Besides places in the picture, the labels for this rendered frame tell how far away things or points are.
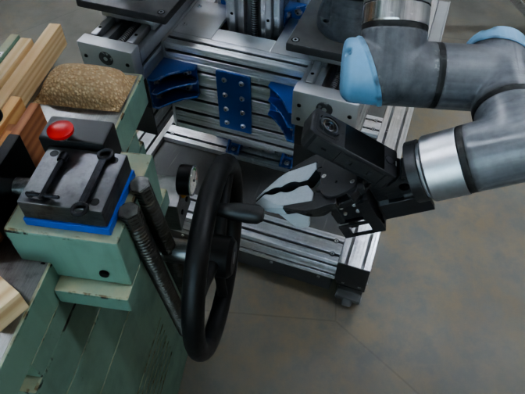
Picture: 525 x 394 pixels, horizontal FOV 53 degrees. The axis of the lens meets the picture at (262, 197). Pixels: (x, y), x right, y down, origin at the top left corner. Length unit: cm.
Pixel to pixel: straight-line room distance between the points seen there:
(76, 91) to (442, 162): 55
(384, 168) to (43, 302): 42
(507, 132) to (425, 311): 116
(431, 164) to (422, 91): 9
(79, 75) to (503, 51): 59
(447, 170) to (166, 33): 89
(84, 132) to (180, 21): 75
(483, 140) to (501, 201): 146
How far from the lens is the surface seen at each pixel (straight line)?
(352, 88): 61
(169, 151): 175
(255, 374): 153
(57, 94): 87
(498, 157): 57
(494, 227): 194
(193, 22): 135
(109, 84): 85
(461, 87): 62
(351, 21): 109
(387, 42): 61
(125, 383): 104
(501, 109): 59
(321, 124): 56
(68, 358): 78
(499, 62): 64
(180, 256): 74
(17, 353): 66
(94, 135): 64
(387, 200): 63
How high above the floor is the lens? 143
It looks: 50 degrees down
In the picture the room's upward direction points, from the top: straight up
